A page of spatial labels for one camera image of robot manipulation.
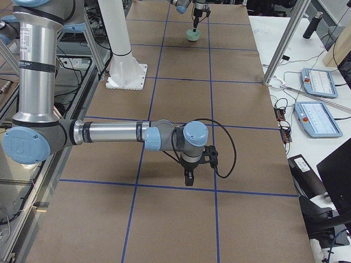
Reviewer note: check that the black water bottle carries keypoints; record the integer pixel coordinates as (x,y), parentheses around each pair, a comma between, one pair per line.
(313,25)

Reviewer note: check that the mint green bowl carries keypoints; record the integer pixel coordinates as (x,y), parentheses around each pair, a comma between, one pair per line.
(193,35)

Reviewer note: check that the metal rod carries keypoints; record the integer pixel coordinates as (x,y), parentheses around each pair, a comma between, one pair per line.
(333,104)

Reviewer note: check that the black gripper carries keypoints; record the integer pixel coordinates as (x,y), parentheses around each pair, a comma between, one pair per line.
(198,8)
(188,166)

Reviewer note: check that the blue teach pendant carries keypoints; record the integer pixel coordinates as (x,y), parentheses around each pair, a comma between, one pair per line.
(316,120)
(318,83)

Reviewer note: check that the black computer monitor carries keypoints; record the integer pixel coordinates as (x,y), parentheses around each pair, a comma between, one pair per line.
(334,171)

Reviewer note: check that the small electronics board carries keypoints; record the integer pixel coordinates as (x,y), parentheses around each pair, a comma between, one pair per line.
(279,114)

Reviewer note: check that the white pedestal column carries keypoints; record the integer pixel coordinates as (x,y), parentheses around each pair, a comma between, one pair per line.
(125,72)

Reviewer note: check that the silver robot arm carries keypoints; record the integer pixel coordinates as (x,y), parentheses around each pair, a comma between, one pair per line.
(37,133)
(182,6)

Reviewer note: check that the wooden board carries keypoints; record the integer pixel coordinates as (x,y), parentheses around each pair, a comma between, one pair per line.
(339,50)

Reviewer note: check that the far blue teach pendant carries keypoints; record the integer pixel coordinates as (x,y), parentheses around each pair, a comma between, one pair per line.
(318,83)

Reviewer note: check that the near blue teach pendant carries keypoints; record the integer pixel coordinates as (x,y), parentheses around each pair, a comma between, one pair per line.
(316,120)

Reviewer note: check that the black box device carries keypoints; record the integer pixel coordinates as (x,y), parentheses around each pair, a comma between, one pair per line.
(306,179)

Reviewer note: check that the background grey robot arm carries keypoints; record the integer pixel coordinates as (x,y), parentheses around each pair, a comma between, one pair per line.
(10,29)

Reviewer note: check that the aluminium frame post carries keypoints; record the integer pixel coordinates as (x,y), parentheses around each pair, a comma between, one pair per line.
(297,14)

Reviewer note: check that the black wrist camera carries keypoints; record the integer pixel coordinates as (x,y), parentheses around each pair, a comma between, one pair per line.
(210,155)
(207,11)

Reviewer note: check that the aluminium side frame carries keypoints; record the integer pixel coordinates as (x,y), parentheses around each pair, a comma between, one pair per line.
(93,47)

